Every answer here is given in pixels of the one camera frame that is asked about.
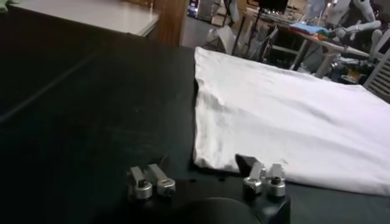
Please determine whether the white standing desk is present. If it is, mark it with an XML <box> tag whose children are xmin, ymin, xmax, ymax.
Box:
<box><xmin>271</xmin><ymin>24</ymin><xmax>371</xmax><ymax>79</ymax></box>

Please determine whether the blue folded cloth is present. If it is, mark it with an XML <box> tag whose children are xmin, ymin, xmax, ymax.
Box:
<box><xmin>289</xmin><ymin>23</ymin><xmax>332</xmax><ymax>40</ymax></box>

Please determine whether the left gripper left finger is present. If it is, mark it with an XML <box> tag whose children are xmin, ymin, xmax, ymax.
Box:
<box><xmin>127</xmin><ymin>163</ymin><xmax>177</xmax><ymax>201</ymax></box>

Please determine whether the black monitor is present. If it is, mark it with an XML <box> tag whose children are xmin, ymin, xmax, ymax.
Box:
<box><xmin>258</xmin><ymin>0</ymin><xmax>289</xmax><ymax>13</ymax></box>

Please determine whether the wooden pillar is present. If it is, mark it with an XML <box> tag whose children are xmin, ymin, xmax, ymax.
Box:
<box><xmin>154</xmin><ymin>0</ymin><xmax>188</xmax><ymax>46</ymax></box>

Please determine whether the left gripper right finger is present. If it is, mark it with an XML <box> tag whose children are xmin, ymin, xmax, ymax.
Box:
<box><xmin>235</xmin><ymin>153</ymin><xmax>286</xmax><ymax>197</ymax></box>

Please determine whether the white air cooler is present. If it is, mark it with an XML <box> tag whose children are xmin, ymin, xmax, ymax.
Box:
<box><xmin>362</xmin><ymin>29</ymin><xmax>390</xmax><ymax>103</ymax></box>

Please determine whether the black table cover cloth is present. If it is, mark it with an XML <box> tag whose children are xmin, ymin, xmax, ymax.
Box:
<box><xmin>0</xmin><ymin>5</ymin><xmax>390</xmax><ymax>224</ymax></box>

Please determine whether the white reflector board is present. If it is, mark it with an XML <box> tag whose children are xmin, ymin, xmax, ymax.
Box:
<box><xmin>208</xmin><ymin>26</ymin><xmax>237</xmax><ymax>55</ymax></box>

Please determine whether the white side table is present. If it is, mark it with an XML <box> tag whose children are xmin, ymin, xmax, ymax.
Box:
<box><xmin>9</xmin><ymin>0</ymin><xmax>161</xmax><ymax>37</ymax></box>

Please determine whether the white printed t-shirt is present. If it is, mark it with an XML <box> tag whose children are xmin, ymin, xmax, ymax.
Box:
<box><xmin>193</xmin><ymin>46</ymin><xmax>390</xmax><ymax>197</ymax></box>

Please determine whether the white humanoid robot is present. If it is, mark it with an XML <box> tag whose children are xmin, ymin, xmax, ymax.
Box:
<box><xmin>322</xmin><ymin>0</ymin><xmax>385</xmax><ymax>52</ymax></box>

